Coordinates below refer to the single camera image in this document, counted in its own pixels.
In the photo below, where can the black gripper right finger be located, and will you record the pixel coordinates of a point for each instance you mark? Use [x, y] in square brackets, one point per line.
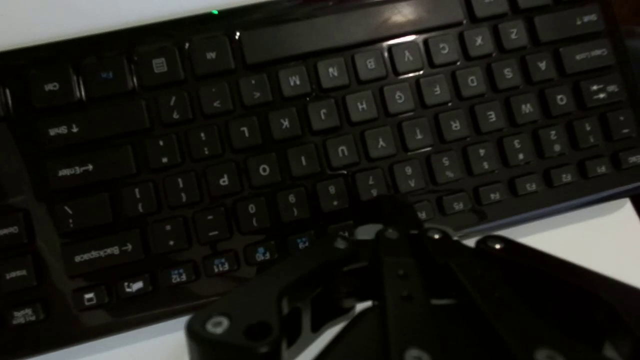
[506, 300]

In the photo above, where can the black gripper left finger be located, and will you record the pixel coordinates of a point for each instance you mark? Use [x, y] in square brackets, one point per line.
[301, 292]

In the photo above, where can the black computer keyboard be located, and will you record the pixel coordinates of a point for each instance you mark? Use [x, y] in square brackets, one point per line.
[266, 133]

